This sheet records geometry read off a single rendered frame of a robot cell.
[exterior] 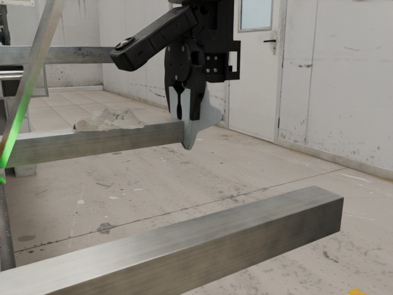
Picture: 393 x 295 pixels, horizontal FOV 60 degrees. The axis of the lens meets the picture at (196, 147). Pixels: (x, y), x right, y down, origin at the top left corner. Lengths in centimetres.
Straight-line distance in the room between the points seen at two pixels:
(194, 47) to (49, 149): 21
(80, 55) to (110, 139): 27
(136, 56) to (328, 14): 297
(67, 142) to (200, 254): 25
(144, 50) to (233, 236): 27
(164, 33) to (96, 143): 16
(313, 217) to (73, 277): 17
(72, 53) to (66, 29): 873
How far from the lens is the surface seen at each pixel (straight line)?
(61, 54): 66
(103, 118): 43
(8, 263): 50
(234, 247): 22
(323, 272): 173
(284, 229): 25
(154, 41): 43
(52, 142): 42
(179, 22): 45
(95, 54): 67
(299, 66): 350
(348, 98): 316
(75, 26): 944
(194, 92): 44
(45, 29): 24
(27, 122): 297
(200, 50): 45
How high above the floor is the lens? 95
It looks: 15 degrees down
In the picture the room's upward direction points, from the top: straight up
